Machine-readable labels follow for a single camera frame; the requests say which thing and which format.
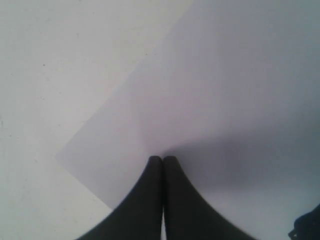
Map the white paper with square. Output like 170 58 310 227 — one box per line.
56 0 320 240

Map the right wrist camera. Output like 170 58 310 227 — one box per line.
288 205 320 240

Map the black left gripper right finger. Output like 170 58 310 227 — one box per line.
163 156 250 240

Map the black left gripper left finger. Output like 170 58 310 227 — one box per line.
79 156 163 240

